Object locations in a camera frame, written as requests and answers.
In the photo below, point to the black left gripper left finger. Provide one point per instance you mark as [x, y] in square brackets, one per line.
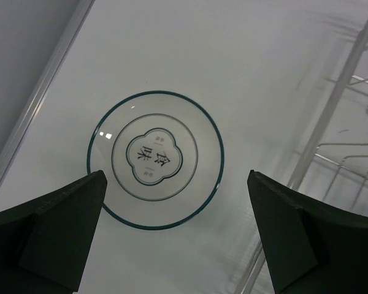
[45, 242]

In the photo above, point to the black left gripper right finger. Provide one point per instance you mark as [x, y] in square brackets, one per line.
[310, 246]

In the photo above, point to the thin green line plate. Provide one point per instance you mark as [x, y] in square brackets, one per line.
[163, 157]

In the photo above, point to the metal wire dish rack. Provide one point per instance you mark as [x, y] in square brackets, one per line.
[304, 115]

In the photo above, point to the aluminium table frame rail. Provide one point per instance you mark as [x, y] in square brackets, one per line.
[36, 97]

